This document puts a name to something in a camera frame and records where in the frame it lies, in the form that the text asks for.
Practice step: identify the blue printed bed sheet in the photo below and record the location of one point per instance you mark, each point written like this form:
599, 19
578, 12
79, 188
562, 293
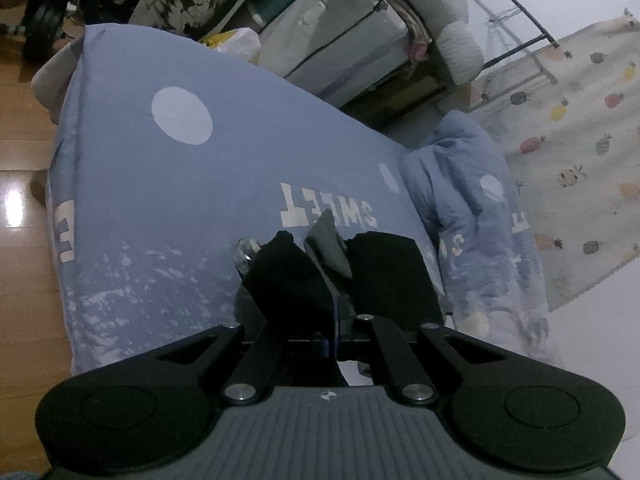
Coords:
200, 200

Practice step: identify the black dumbbell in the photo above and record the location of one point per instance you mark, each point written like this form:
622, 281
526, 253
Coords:
47, 15

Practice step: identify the white plush cushion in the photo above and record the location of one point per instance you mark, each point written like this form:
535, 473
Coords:
440, 15

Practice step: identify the white fabric storage box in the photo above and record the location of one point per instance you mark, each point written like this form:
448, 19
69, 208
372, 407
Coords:
340, 30

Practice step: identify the grey garment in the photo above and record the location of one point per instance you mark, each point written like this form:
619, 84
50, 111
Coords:
327, 245

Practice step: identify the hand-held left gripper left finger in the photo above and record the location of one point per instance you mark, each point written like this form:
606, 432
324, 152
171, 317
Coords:
307, 350

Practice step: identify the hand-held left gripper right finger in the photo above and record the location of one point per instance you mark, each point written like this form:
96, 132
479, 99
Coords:
384, 355

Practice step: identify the grey cloth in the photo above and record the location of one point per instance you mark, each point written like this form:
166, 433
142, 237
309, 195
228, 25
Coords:
55, 80

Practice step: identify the black garment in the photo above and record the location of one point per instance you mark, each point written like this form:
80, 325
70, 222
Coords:
385, 275

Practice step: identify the metal drying rack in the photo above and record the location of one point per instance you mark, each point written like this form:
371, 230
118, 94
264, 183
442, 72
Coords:
520, 20

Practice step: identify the blue printed quilt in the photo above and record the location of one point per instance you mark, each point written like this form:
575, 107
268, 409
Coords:
475, 240

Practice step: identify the yellow and white plastic bag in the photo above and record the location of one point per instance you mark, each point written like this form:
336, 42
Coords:
239, 42

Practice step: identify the pineapple printed curtain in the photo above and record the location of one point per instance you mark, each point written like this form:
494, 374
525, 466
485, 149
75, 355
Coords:
570, 160

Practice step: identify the shiny metal object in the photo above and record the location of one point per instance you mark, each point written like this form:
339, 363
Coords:
245, 254

